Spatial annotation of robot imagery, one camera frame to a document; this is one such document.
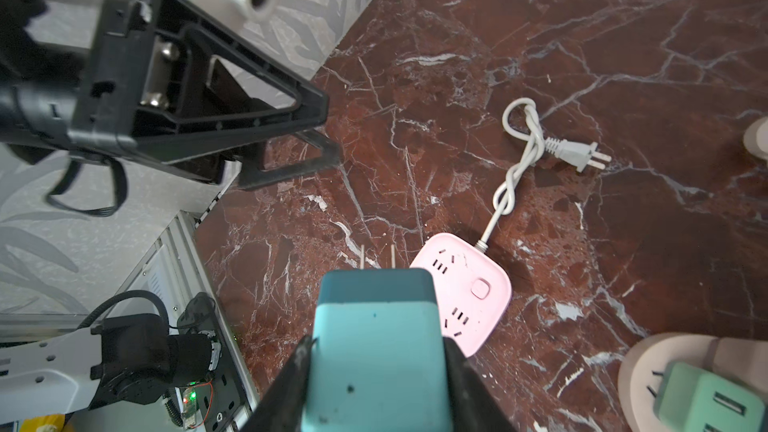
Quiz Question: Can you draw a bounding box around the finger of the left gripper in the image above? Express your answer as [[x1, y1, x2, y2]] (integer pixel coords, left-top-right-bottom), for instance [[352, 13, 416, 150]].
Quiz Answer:
[[237, 129, 341, 191]]

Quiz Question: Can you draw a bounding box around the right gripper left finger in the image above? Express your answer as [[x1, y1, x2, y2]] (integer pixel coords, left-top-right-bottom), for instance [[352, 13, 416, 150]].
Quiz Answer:
[[239, 335, 314, 432]]

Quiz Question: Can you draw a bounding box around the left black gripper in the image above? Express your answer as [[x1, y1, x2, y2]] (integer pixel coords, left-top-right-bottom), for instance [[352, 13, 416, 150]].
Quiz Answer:
[[1, 0, 329, 186]]

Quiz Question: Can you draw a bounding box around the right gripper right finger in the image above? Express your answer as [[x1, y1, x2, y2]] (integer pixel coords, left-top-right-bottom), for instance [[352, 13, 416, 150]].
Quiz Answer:
[[443, 337, 516, 432]]

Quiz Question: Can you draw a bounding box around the pink square power strip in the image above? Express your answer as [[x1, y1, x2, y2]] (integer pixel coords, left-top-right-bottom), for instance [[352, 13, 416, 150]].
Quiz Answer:
[[411, 233, 513, 357]]

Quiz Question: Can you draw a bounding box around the beige round power strip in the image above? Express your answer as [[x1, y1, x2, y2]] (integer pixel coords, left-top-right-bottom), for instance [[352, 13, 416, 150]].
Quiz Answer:
[[617, 332, 768, 432]]

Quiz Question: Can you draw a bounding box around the green plug adapter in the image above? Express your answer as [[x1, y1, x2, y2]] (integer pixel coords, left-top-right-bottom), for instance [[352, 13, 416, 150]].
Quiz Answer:
[[647, 361, 767, 432]]

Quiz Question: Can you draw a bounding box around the pink plug adapter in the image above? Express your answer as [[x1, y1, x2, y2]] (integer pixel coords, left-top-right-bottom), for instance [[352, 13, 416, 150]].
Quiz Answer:
[[704, 338, 768, 402]]

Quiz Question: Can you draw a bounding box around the aluminium front rail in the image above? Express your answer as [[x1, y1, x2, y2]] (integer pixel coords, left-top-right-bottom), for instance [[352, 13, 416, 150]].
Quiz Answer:
[[118, 212, 259, 431]]

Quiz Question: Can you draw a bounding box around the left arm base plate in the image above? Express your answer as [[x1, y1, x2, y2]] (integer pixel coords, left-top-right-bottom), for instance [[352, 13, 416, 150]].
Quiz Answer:
[[172, 292, 251, 431]]

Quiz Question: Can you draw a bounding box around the white power strip cable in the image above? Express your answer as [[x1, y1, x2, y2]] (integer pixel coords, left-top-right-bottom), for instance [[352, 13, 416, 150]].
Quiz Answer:
[[473, 97, 613, 254]]

